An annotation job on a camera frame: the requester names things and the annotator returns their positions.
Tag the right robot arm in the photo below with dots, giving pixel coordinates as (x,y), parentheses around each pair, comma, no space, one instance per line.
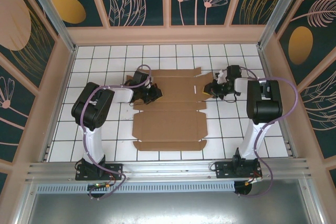
(249,140)

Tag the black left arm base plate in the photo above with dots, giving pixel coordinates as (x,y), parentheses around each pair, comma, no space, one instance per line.
(113,170)

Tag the aluminium frame post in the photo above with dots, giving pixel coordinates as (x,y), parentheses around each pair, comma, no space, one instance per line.
(278,9)
(50,9)

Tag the brown cardboard mailer box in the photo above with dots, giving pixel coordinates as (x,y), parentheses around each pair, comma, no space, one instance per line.
(170,127)

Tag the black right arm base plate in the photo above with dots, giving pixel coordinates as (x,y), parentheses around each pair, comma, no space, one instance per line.
(223,170)

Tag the grey metal sheet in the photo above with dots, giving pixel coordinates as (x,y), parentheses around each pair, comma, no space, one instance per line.
(168,208)

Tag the aluminium mounting rail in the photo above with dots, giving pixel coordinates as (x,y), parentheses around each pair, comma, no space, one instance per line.
(168,167)

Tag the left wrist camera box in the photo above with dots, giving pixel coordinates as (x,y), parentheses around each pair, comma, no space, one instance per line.
(151,83)

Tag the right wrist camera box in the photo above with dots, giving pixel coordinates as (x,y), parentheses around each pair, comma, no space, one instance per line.
(220,76)

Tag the aluminium side rail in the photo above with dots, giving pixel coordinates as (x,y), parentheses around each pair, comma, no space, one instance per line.
(266,66)

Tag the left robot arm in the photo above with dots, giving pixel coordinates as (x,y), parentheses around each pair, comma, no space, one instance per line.
(90,140)

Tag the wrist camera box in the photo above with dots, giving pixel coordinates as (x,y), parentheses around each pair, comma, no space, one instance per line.
(151,83)
(220,76)

